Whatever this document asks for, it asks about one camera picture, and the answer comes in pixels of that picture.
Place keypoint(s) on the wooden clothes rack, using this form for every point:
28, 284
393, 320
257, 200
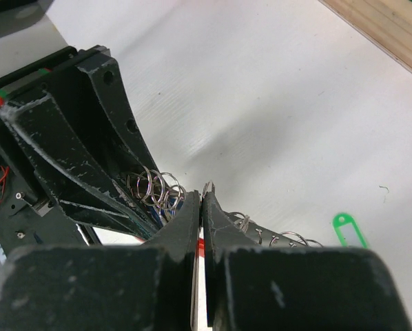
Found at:
387, 24

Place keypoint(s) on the green tag key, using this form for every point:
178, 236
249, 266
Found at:
348, 232

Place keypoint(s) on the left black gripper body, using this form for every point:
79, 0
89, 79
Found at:
29, 213

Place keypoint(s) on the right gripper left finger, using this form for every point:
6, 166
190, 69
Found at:
152, 286

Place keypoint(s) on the grey key holder with rings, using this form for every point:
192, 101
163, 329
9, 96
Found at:
163, 196

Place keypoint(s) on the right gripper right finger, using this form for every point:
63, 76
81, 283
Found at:
253, 287

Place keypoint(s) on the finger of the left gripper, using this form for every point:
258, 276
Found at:
125, 154
42, 125

